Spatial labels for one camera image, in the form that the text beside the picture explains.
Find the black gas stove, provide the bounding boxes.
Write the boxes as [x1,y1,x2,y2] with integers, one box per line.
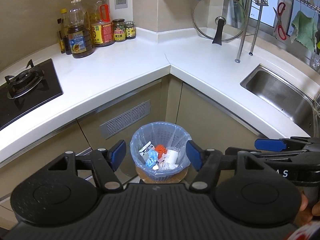
[1,59,63,129]

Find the glass pot lid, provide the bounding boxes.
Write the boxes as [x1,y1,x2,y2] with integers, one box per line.
[192,0,246,45]

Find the blue face mask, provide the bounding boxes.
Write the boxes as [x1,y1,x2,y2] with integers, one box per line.
[145,149,158,168]

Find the white tissue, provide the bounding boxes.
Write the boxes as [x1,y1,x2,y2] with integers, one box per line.
[159,162,179,171]

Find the large dark oil bottle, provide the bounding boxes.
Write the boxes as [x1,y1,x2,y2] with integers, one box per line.
[67,0,94,59]

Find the white paper roll green end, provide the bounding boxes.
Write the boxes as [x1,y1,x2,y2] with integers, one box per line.
[164,149,179,164]

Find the red handled scissors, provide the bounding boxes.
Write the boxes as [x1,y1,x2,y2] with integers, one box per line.
[273,2,287,41]

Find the round wooden stool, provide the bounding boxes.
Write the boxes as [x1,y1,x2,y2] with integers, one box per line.
[136,167,189,184]

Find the blue lined trash bin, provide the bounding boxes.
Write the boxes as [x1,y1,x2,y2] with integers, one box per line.
[130,121,191,181]

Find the small yellow cap bottle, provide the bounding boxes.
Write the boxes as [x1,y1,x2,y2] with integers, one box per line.
[60,8,72,55]

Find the white green medicine box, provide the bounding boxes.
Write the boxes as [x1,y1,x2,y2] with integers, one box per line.
[138,141,155,165]

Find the person right hand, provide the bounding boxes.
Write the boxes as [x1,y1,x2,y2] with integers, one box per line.
[294,191,318,226]

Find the stainless steel sink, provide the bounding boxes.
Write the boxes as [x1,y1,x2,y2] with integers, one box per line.
[240,64,319,137]

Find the soybean paste jar black lid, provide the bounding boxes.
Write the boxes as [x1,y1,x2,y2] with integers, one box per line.
[112,18,126,42]

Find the grey cabinet vent grille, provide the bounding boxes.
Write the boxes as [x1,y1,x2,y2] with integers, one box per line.
[100,100,151,139]

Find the oil bottle red handle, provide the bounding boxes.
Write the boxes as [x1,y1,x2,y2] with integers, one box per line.
[90,0,114,47]

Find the orange mesh net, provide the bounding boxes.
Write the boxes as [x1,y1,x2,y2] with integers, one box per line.
[155,144,167,159]

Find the dark soy sauce bottle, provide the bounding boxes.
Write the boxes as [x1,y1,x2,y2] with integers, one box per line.
[57,18,66,54]

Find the green dish cloth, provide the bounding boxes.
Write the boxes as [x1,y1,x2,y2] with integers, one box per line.
[290,11,317,52]

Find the checkered lid sauce jar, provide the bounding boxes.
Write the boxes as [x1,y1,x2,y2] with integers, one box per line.
[124,21,136,40]

